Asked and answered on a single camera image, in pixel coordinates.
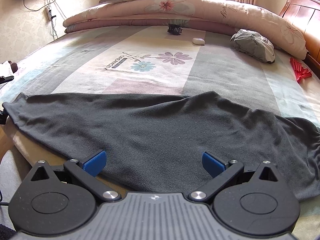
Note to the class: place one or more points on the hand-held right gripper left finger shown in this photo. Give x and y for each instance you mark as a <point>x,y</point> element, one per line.
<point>96,163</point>

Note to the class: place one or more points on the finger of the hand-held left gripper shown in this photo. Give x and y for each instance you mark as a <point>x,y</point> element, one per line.
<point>6,78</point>
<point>3,117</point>

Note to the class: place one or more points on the pink floral folded quilt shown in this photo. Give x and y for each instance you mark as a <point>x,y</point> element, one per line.
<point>212,12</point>

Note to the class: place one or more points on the wooden headboard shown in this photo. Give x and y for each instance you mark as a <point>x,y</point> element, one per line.
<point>303,17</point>

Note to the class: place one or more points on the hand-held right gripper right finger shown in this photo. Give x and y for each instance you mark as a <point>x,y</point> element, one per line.
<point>212,165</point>

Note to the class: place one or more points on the black hair claw clip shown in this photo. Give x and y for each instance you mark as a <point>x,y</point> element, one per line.
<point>175,29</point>

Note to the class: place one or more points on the person's grey trouser leg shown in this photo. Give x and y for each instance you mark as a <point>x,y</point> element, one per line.
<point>12,180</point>

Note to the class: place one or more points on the red folding fan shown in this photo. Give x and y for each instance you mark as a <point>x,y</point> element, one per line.
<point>301,72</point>

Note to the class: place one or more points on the person's black jacket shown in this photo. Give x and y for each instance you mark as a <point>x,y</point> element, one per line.
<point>5,232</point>

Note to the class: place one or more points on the white wall power strip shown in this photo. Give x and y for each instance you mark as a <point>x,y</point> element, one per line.
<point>48,13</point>

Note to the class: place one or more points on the dark grey pants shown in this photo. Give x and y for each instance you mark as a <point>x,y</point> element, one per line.
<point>155,130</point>

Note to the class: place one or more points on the small white case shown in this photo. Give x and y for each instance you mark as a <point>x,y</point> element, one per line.
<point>198,41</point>

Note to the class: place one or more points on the grey printed cloth bundle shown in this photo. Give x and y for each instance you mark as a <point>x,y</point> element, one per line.
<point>252,46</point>

